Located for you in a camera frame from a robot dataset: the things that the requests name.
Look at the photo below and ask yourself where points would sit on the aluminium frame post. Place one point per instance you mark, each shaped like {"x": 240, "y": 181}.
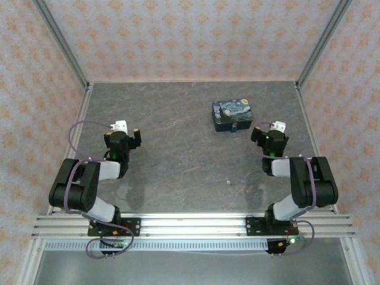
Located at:
{"x": 60, "y": 40}
{"x": 323, "y": 41}

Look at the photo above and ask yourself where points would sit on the small blue padlock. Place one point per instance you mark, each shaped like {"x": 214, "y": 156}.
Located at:
{"x": 234, "y": 128}

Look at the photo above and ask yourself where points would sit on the starry night tin box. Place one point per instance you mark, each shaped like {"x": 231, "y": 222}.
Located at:
{"x": 232, "y": 112}

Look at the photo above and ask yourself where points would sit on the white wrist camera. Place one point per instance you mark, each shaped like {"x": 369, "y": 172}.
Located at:
{"x": 277, "y": 126}
{"x": 119, "y": 126}

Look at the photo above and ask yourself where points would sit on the aluminium table side rail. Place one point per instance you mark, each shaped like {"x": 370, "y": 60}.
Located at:
{"x": 72, "y": 142}
{"x": 317, "y": 142}

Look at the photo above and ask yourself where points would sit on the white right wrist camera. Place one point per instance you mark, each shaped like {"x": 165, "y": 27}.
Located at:
{"x": 277, "y": 126}

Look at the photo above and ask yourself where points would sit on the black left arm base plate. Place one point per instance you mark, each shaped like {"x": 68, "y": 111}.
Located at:
{"x": 132, "y": 225}

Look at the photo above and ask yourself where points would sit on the aluminium frame leg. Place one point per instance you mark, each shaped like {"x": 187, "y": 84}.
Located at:
{"x": 353, "y": 261}
{"x": 29, "y": 261}

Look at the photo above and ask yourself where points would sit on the right controller board green light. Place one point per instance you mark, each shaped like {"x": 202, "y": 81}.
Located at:
{"x": 292, "y": 240}

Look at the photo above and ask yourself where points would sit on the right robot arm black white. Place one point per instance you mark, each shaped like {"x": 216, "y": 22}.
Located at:
{"x": 320, "y": 190}

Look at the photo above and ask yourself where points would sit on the aluminium mounting rail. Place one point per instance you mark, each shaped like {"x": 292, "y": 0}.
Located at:
{"x": 193, "y": 225}

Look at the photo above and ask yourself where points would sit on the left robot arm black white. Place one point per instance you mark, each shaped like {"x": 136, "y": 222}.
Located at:
{"x": 74, "y": 190}

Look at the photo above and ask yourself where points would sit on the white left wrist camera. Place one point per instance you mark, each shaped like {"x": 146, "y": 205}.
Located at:
{"x": 119, "y": 126}

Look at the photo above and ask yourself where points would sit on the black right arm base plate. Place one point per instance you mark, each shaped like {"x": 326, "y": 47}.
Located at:
{"x": 255, "y": 225}

